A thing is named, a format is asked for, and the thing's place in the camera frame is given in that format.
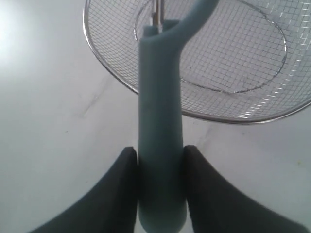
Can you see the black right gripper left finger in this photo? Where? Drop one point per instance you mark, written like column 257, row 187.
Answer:
column 109, row 207

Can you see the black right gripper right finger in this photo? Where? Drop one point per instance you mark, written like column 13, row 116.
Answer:
column 216, row 206

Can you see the teal handled peeler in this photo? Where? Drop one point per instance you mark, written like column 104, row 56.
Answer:
column 162, row 202

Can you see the metal wire mesh basket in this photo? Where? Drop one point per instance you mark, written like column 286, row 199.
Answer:
column 249, row 63

